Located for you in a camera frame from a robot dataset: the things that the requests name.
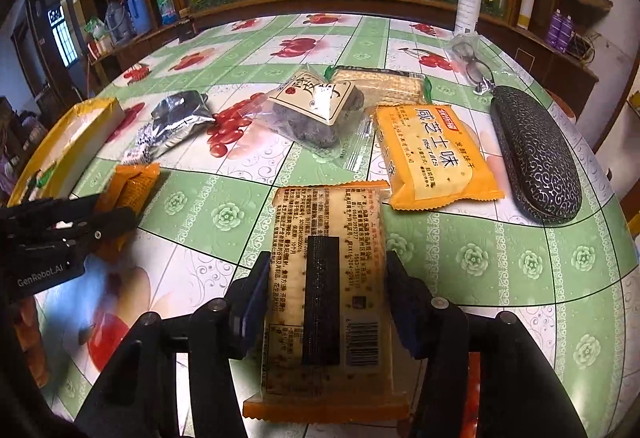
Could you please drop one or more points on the orange-edged cracker packet black strip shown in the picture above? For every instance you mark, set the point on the orange-edged cracker packet black strip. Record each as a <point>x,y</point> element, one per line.
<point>325,278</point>

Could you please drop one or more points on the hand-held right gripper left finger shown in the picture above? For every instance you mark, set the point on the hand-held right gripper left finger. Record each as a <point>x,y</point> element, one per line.
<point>254,298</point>

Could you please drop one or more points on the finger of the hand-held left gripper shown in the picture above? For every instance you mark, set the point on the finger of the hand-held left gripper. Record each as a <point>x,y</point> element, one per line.
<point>55,213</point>
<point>105,225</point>

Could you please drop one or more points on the orange cracker packet printed back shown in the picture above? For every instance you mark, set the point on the orange cracker packet printed back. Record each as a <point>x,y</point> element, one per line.
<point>132,188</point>

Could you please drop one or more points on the silver foil snack packet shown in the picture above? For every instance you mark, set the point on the silver foil snack packet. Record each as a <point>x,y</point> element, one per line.
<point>180,120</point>

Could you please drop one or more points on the purple can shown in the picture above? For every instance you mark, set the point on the purple can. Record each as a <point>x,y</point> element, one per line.
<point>567,35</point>
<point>556,32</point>

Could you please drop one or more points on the person's left hand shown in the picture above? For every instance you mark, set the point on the person's left hand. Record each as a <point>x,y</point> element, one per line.
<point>32,343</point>

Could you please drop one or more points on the white spray bottle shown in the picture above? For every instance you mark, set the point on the white spray bottle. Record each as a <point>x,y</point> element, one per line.
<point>467,3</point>

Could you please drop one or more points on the green-edged cracker packet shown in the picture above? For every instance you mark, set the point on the green-edged cracker packet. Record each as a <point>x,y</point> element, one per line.
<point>385,85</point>

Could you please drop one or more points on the wooden cabinet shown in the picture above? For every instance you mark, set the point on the wooden cabinet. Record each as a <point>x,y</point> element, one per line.
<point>350,4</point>

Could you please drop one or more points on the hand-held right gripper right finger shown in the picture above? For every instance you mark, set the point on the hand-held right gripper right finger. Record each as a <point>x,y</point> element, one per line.
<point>404,308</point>

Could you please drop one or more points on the black patterned glasses case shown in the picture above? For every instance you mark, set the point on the black patterned glasses case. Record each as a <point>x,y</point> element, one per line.
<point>537,153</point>

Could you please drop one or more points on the clear packet of dark plums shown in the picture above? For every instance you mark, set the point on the clear packet of dark plums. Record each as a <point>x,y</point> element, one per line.
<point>310,110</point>

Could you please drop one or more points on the small dark jar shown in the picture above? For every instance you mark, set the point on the small dark jar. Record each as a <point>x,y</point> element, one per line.
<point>186,30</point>

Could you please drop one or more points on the yellow-orange biscuit packet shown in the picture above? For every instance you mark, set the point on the yellow-orange biscuit packet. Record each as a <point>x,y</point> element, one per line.
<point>430,158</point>

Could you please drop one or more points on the blue thermos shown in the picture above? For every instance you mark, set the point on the blue thermos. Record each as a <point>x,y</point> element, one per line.
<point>138,10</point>

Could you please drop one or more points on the grey thermos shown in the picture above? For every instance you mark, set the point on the grey thermos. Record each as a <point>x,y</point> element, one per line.
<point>117,25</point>

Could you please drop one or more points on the eyeglasses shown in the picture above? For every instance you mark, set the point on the eyeglasses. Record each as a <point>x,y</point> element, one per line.
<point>472,63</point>

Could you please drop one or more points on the green bag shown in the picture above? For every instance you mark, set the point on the green bag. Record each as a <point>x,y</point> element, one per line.
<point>96,28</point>

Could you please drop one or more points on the yellow cardboard tray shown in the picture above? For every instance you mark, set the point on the yellow cardboard tray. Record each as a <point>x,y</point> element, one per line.
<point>75,143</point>

